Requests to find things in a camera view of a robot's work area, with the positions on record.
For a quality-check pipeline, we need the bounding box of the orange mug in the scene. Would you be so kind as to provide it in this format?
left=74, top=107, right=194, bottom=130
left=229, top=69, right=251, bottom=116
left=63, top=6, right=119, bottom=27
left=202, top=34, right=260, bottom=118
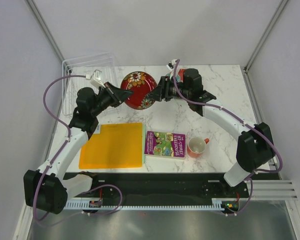
left=187, top=137, right=210, bottom=159

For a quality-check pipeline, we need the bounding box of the white wire dish rack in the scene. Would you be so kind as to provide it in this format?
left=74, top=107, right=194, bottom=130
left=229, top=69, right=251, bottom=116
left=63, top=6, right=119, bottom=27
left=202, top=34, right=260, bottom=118
left=61, top=51, right=121, bottom=117

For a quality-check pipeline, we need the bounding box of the white cable duct rail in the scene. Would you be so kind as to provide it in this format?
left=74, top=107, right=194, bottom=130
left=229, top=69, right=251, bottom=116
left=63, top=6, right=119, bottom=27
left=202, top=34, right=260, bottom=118
left=64, top=197, right=239, bottom=211

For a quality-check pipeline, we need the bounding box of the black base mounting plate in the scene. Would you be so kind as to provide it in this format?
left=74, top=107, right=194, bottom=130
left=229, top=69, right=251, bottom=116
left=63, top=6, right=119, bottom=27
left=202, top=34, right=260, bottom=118
left=64, top=171, right=282, bottom=208

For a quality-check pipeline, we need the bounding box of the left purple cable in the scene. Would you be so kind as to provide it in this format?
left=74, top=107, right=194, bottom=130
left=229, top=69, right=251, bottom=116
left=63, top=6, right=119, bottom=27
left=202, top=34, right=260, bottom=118
left=32, top=74, right=123, bottom=228

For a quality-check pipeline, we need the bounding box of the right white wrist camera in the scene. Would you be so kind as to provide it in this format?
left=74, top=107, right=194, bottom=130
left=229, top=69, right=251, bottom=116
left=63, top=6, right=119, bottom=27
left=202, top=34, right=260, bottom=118
left=166, top=59, right=178, bottom=71

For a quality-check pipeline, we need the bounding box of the red floral bowl plate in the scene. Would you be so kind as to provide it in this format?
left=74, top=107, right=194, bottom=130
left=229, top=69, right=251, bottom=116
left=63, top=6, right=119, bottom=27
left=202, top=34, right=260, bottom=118
left=120, top=71, right=157, bottom=110

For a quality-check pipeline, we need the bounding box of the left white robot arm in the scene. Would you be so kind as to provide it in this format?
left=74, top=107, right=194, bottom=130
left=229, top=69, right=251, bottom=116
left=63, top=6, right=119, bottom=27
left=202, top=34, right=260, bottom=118
left=23, top=82, right=133, bottom=214

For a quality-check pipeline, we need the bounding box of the orange plastic folder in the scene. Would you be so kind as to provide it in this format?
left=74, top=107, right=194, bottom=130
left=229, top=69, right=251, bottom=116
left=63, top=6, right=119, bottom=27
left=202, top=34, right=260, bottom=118
left=78, top=122, right=145, bottom=170

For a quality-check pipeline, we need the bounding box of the red teal flower plate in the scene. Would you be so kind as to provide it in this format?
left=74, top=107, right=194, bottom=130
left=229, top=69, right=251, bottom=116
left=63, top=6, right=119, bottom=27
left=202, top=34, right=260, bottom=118
left=166, top=68, right=186, bottom=83

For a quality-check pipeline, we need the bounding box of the purple treehouse book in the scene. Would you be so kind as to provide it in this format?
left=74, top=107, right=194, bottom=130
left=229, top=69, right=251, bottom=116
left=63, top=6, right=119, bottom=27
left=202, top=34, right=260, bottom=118
left=144, top=131, right=186, bottom=160

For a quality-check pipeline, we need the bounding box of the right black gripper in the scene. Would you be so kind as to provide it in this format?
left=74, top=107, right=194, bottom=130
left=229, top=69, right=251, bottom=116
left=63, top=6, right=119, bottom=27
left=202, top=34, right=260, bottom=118
left=145, top=76, right=191, bottom=102

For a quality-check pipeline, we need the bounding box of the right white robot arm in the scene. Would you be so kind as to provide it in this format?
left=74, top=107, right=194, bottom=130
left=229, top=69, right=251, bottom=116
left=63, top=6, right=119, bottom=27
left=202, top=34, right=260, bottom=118
left=146, top=68, right=276, bottom=197

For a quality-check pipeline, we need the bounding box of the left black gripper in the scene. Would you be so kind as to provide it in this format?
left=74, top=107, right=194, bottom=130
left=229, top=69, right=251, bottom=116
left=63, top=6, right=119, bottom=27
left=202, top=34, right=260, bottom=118
left=90, top=81, right=133, bottom=117

